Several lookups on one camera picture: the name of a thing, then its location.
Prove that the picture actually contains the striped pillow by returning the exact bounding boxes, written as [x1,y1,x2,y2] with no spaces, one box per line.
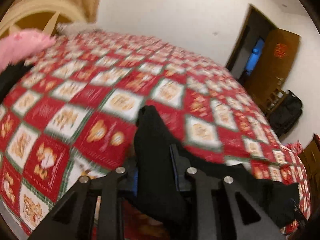
[56,22,100,35]

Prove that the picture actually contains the cream wooden bed headboard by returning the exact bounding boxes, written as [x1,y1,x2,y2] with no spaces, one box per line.
[0,0,87,38]

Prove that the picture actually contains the small black cloth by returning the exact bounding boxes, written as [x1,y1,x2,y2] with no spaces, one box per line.
[0,64,34,103]

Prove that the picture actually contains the wooden chair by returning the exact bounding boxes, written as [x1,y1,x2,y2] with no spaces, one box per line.
[265,77,290,115]

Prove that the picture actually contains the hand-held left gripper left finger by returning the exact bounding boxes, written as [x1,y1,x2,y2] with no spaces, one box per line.
[29,158,138,240]

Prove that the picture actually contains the red printed blanket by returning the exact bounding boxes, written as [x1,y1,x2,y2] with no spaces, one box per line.
[0,30,312,240]

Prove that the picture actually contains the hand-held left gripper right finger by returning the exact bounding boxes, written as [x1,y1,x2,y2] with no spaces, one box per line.
[170,144,286,240]

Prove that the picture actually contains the red printed bag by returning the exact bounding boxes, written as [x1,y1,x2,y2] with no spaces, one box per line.
[286,142,304,154]

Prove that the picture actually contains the black pants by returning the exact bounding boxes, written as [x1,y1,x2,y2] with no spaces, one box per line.
[134,105,300,230]

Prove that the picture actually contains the wooden door frame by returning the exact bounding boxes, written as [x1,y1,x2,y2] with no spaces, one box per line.
[225,4,278,80]

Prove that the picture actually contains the black bag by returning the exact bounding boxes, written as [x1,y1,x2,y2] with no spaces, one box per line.
[270,90,303,138]

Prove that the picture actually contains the wooden door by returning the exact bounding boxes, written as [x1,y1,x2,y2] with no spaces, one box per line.
[244,29,300,108]

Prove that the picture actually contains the pink plush blanket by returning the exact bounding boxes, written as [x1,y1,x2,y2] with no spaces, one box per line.
[0,29,57,70]

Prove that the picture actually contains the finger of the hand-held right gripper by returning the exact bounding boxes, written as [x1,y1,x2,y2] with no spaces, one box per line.
[291,199,310,228]

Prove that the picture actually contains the wooden cabinet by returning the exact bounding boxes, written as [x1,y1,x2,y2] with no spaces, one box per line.
[299,134,320,180]

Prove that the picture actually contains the red paper door decoration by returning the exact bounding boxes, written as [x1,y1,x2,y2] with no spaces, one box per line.
[274,44,288,59]

